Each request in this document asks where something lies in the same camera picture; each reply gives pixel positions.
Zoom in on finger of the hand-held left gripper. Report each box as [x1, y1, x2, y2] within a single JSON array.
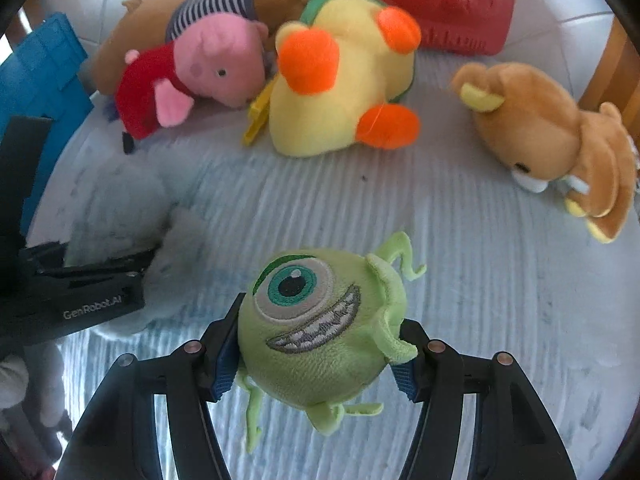
[[20, 242, 157, 285], [0, 115, 56, 241]]

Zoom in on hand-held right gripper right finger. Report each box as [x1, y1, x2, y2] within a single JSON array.
[[390, 317, 576, 480]]

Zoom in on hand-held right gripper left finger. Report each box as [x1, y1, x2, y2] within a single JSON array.
[[54, 292, 248, 480]]

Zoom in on grey elephant plush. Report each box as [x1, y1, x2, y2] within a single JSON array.
[[65, 160, 223, 338]]

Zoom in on green one-eyed monster plush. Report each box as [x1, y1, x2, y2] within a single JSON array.
[[236, 231, 427, 453]]

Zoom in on blue plastic storage box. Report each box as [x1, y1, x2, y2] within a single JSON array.
[[0, 12, 96, 181]]

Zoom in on brown bear plush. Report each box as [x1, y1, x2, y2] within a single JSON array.
[[452, 61, 640, 244]]

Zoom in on person's left forearm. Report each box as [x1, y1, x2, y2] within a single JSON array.
[[0, 345, 72, 461]]

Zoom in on dark blue fuzzy toy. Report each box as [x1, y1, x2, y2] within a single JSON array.
[[100, 97, 126, 123]]

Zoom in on brown capybara plush striped shirt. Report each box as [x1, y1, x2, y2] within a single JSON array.
[[82, 0, 321, 96]]

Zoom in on yellow plastic toy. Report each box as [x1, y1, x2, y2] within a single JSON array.
[[242, 77, 277, 147]]

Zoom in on pink pig plush red dress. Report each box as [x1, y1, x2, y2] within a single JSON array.
[[114, 12, 271, 156]]

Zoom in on yellow duck plush orange feet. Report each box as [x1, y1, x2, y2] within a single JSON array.
[[269, 0, 422, 157]]

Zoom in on red toy suitcase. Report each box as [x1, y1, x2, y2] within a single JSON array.
[[315, 0, 518, 56]]

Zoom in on wooden frame post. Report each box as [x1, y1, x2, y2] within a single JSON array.
[[582, 15, 640, 116]]

